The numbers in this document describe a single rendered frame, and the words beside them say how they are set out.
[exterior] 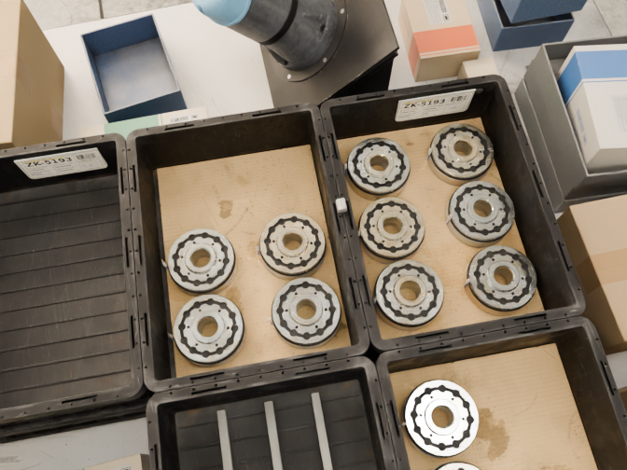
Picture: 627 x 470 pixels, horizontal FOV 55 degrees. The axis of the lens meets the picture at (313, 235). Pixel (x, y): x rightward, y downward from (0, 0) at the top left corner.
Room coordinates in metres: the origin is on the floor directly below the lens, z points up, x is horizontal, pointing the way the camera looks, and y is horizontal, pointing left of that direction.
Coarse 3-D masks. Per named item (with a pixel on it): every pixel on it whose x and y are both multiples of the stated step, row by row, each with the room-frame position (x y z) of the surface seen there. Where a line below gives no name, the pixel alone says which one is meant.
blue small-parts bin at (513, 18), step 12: (504, 0) 0.86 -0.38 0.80; (516, 0) 0.83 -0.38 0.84; (528, 0) 0.82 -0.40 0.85; (540, 0) 0.82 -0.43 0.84; (552, 0) 0.83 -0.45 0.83; (564, 0) 0.84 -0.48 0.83; (576, 0) 0.84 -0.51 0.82; (516, 12) 0.82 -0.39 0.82; (528, 12) 0.82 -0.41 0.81; (540, 12) 0.83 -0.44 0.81; (552, 12) 0.83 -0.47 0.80; (564, 12) 0.84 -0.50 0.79
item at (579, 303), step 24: (360, 96) 0.55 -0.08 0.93; (384, 96) 0.55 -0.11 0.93; (408, 96) 0.55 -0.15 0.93; (504, 96) 0.55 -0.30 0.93; (336, 144) 0.47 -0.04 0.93; (528, 144) 0.46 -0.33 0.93; (336, 168) 0.42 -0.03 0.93; (528, 168) 0.42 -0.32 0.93; (552, 216) 0.34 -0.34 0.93; (552, 240) 0.31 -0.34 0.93; (360, 264) 0.27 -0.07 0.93; (360, 288) 0.24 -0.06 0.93; (576, 288) 0.24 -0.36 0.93; (552, 312) 0.20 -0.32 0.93; (576, 312) 0.20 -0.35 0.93; (408, 336) 0.17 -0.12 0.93; (432, 336) 0.17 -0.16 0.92; (456, 336) 0.17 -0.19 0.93
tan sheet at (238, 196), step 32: (224, 160) 0.49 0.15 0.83; (256, 160) 0.49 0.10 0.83; (288, 160) 0.49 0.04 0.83; (160, 192) 0.44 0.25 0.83; (192, 192) 0.44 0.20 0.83; (224, 192) 0.43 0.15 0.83; (256, 192) 0.43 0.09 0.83; (288, 192) 0.43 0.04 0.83; (192, 224) 0.38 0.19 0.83; (224, 224) 0.38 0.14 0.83; (256, 224) 0.38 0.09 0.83; (320, 224) 0.38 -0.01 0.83; (256, 256) 0.32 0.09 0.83; (256, 288) 0.27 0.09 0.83; (256, 320) 0.22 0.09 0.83; (256, 352) 0.17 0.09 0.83; (288, 352) 0.17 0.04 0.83
